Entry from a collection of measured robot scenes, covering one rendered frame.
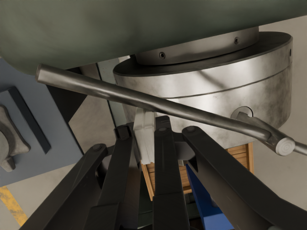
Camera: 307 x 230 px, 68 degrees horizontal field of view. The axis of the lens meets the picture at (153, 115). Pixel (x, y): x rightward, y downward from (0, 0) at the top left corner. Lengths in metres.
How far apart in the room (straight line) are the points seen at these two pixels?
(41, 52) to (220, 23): 0.21
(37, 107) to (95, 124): 0.85
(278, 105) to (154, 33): 0.21
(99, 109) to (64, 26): 1.39
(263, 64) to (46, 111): 0.72
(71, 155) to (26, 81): 0.31
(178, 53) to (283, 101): 0.17
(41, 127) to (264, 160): 1.70
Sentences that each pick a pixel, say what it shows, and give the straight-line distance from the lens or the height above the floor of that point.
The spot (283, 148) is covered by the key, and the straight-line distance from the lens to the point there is 0.27.
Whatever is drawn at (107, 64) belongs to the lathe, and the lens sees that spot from 1.00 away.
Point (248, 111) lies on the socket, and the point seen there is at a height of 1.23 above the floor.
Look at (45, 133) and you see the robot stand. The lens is 0.92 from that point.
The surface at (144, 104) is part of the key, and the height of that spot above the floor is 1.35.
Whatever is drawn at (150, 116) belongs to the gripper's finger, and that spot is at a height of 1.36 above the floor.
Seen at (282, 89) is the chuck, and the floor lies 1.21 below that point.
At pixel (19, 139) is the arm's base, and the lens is 0.88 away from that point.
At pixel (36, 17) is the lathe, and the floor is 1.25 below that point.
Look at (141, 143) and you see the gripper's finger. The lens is 0.16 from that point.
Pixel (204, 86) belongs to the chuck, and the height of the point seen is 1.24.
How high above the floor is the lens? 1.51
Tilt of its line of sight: 68 degrees down
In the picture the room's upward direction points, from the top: 170 degrees clockwise
